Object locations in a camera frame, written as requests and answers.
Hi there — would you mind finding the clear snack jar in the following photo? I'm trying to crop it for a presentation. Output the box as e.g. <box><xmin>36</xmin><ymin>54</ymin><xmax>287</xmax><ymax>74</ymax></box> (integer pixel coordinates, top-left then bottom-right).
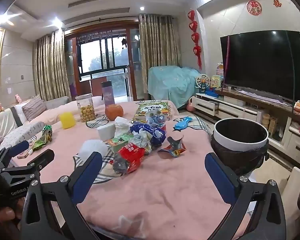
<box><xmin>75</xmin><ymin>94</ymin><xmax>97</xmax><ymax>123</ymax></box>

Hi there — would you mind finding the red snack wrapper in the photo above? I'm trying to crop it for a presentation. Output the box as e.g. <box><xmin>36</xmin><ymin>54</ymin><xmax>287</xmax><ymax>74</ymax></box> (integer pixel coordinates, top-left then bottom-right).
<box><xmin>112</xmin><ymin>142</ymin><xmax>147</xmax><ymax>175</ymax></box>

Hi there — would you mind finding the white foam fruit net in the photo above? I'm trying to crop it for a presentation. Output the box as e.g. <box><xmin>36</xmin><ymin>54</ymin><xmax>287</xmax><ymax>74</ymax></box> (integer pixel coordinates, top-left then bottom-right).
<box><xmin>79</xmin><ymin>139</ymin><xmax>109</xmax><ymax>163</ymax></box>

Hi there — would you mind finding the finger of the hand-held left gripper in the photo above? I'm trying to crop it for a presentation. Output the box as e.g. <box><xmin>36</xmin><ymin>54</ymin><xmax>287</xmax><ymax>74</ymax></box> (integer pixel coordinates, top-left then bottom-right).
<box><xmin>0</xmin><ymin>140</ymin><xmax>30</xmax><ymax>167</ymax></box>
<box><xmin>0</xmin><ymin>149</ymin><xmax>55</xmax><ymax>180</ymax></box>

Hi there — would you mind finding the blue blister package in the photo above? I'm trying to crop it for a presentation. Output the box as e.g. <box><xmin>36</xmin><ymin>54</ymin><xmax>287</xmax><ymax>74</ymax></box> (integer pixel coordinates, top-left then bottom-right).
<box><xmin>172</xmin><ymin>116</ymin><xmax>194</xmax><ymax>132</ymax></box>

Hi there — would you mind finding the teal cloth cover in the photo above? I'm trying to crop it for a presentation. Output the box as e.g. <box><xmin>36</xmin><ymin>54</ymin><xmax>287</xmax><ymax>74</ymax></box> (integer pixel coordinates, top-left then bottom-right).
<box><xmin>147</xmin><ymin>65</ymin><xmax>202</xmax><ymax>108</ymax></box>

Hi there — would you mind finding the balcony sliding door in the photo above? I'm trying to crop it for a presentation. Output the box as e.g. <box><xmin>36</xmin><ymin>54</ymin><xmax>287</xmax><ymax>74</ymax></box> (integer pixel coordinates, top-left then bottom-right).
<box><xmin>64</xmin><ymin>20</ymin><xmax>140</xmax><ymax>100</ymax></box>

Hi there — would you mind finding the green children's book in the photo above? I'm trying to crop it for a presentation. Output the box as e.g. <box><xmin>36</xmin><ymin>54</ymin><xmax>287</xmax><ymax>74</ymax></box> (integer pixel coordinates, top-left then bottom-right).
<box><xmin>134</xmin><ymin>100</ymin><xmax>172</xmax><ymax>117</ymax></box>

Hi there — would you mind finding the grey patterned pillow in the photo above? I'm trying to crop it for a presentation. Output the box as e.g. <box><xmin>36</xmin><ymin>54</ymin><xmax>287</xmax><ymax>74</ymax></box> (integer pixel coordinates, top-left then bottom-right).
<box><xmin>0</xmin><ymin>121</ymin><xmax>45</xmax><ymax>155</ymax></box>

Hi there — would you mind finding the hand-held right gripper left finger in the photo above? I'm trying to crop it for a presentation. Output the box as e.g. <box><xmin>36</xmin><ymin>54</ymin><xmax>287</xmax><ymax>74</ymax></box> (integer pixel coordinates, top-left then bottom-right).
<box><xmin>20</xmin><ymin>151</ymin><xmax>104</xmax><ymax>240</ymax></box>

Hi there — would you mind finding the person's left hand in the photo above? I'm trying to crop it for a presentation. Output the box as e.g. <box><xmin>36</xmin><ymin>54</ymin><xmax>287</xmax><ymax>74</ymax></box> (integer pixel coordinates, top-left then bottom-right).
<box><xmin>0</xmin><ymin>200</ymin><xmax>23</xmax><ymax>240</ymax></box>

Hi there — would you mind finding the white foam block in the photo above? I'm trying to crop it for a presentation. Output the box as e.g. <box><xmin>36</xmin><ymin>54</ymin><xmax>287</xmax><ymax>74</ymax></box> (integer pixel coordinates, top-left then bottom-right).
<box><xmin>97</xmin><ymin>124</ymin><xmax>117</xmax><ymax>140</ymax></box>

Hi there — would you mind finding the white plastic bag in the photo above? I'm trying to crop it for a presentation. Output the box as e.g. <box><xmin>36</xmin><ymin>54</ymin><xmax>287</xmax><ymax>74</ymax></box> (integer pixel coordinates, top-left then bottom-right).
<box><xmin>114</xmin><ymin>116</ymin><xmax>133</xmax><ymax>138</ymax></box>

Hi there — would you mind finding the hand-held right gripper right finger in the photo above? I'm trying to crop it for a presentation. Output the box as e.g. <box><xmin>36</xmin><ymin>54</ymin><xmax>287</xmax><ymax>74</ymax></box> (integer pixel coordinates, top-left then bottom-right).
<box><xmin>204</xmin><ymin>152</ymin><xmax>287</xmax><ymax>240</ymax></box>

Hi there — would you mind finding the colourful toy house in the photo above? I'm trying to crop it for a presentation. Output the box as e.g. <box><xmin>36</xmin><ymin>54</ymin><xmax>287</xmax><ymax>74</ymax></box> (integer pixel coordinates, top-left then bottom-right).
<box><xmin>210</xmin><ymin>74</ymin><xmax>224</xmax><ymax>89</ymax></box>

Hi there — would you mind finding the blue plastic toy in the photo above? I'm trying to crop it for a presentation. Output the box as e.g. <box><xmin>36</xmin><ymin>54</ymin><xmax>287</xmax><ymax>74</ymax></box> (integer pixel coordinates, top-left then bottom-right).
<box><xmin>205</xmin><ymin>87</ymin><xmax>222</xmax><ymax>97</ymax></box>

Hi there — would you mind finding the small pink packet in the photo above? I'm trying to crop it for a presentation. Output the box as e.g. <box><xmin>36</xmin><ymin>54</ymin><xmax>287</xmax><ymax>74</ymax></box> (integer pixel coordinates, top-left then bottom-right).
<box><xmin>17</xmin><ymin>149</ymin><xmax>33</xmax><ymax>159</ymax></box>

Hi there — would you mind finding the small torn foil wrapper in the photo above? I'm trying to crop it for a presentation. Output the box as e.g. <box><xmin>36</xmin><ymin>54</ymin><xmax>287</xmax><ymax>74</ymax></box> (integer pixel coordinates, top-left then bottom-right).
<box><xmin>158</xmin><ymin>135</ymin><xmax>187</xmax><ymax>158</ymax></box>

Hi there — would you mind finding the toy ferris wheel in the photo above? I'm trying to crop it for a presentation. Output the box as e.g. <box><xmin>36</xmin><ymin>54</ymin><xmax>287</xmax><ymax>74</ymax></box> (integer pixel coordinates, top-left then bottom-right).
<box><xmin>195</xmin><ymin>74</ymin><xmax>212</xmax><ymax>94</ymax></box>

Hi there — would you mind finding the white television cabinet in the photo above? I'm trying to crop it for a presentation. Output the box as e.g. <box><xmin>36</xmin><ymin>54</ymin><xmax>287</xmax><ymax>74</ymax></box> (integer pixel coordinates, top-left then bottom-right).
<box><xmin>191</xmin><ymin>87</ymin><xmax>300</xmax><ymax>165</ymax></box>

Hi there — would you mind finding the purple tumbler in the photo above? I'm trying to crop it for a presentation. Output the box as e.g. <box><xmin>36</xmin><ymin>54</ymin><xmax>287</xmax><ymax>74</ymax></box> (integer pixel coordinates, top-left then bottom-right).
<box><xmin>101</xmin><ymin>81</ymin><xmax>115</xmax><ymax>105</ymax></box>

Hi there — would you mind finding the green foil wrapper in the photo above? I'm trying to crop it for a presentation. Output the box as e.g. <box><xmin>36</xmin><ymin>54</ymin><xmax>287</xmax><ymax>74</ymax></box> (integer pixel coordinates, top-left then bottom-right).
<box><xmin>30</xmin><ymin>134</ymin><xmax>52</xmax><ymax>152</ymax></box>
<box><xmin>41</xmin><ymin>124</ymin><xmax>53</xmax><ymax>137</ymax></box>

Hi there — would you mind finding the cream chair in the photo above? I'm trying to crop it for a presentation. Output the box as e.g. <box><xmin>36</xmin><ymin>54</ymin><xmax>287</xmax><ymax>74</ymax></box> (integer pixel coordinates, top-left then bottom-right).
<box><xmin>281</xmin><ymin>166</ymin><xmax>300</xmax><ymax>230</ymax></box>

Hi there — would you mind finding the pale sofa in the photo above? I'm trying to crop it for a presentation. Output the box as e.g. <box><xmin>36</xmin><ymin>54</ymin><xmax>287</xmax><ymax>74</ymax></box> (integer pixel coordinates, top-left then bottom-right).
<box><xmin>0</xmin><ymin>95</ymin><xmax>73</xmax><ymax>160</ymax></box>

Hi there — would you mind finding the blue snack wrapper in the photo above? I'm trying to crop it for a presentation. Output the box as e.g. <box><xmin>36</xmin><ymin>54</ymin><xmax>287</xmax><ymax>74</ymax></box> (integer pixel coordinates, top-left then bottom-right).
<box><xmin>130</xmin><ymin>124</ymin><xmax>167</xmax><ymax>148</ymax></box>

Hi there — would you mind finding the pink stick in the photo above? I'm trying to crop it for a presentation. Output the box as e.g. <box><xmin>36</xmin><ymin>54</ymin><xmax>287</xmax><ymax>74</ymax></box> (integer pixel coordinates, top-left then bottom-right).
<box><xmin>225</xmin><ymin>35</ymin><xmax>230</xmax><ymax>98</ymax></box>

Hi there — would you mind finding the red hanging decoration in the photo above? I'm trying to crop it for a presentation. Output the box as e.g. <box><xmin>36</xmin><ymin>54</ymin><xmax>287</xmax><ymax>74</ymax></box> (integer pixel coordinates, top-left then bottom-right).
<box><xmin>187</xmin><ymin>10</ymin><xmax>203</xmax><ymax>70</ymax></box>

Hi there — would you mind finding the clear plastic wrapper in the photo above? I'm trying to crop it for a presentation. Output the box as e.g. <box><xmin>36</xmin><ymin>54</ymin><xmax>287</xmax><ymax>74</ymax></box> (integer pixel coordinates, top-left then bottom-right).
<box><xmin>117</xmin><ymin>211</ymin><xmax>147</xmax><ymax>233</ymax></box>

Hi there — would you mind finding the round red wall sticker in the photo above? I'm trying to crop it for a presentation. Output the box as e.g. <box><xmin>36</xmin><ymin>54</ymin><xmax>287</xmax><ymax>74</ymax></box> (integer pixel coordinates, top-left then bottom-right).
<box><xmin>246</xmin><ymin>0</ymin><xmax>262</xmax><ymax>16</ymax></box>

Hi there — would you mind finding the red apple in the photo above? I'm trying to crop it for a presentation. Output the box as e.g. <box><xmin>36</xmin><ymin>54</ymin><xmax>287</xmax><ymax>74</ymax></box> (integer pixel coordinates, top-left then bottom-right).
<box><xmin>105</xmin><ymin>104</ymin><xmax>124</xmax><ymax>121</ymax></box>

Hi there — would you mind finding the black television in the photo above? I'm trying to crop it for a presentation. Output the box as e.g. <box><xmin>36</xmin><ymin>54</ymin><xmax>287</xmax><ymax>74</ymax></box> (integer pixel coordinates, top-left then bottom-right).
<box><xmin>220</xmin><ymin>30</ymin><xmax>300</xmax><ymax>103</ymax></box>

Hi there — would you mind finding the blue silver wrapper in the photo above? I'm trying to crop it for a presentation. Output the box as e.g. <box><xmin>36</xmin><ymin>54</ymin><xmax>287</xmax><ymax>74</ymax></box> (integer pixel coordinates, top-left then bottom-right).
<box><xmin>145</xmin><ymin>110</ymin><xmax>168</xmax><ymax>130</ymax></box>

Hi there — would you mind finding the green snack packet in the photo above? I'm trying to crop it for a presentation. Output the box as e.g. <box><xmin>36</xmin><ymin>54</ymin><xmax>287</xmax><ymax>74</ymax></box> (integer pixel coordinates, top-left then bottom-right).
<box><xmin>107</xmin><ymin>134</ymin><xmax>134</xmax><ymax>153</ymax></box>

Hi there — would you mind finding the yellow sponge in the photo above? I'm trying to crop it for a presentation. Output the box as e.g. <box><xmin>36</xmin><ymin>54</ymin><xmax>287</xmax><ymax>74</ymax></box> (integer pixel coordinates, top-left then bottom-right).
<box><xmin>59</xmin><ymin>112</ymin><xmax>74</xmax><ymax>130</ymax></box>

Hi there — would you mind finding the pink plaid-patch tablecloth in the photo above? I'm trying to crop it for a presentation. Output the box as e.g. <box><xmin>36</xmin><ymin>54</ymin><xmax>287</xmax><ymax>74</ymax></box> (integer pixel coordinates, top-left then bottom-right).
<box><xmin>10</xmin><ymin>96</ymin><xmax>253</xmax><ymax>240</ymax></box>

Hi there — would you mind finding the gold patterned curtain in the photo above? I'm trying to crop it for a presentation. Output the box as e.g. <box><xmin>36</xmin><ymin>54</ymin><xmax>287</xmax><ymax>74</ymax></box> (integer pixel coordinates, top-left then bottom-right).
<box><xmin>139</xmin><ymin>14</ymin><xmax>179</xmax><ymax>100</ymax></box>
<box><xmin>32</xmin><ymin>29</ymin><xmax>72</xmax><ymax>102</ymax></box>

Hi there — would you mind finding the white bin with black bag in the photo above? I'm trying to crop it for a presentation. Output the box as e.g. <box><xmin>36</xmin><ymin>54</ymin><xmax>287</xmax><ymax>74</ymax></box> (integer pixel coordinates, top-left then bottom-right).
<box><xmin>210</xmin><ymin>117</ymin><xmax>270</xmax><ymax>177</ymax></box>

